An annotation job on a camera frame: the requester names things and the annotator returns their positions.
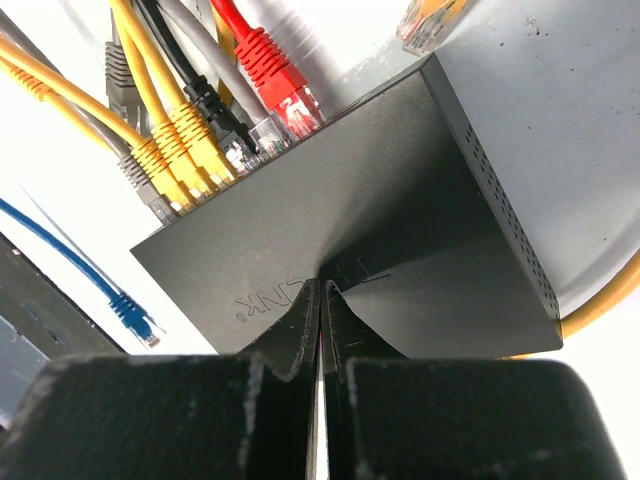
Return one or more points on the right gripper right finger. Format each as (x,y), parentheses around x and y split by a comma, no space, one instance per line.
(391,417)

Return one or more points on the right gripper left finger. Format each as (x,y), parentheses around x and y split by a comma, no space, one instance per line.
(249,415)

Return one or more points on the black network switch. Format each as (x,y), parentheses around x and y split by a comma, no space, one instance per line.
(397,205)

